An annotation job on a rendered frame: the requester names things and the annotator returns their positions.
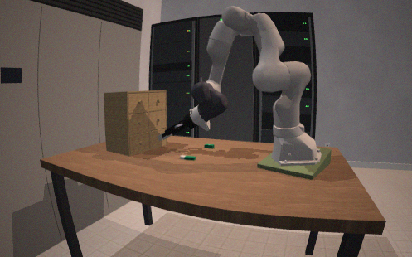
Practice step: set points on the light wooden drawer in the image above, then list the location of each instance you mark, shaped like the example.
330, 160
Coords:
137, 122
155, 100
137, 102
157, 119
135, 143
153, 137

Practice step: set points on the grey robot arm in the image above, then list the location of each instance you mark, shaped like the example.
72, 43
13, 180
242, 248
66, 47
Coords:
291, 143

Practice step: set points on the small wooden chest of drawers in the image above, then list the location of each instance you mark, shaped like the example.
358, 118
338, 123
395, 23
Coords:
116, 121

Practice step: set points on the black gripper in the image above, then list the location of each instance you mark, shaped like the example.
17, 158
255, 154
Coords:
187, 123

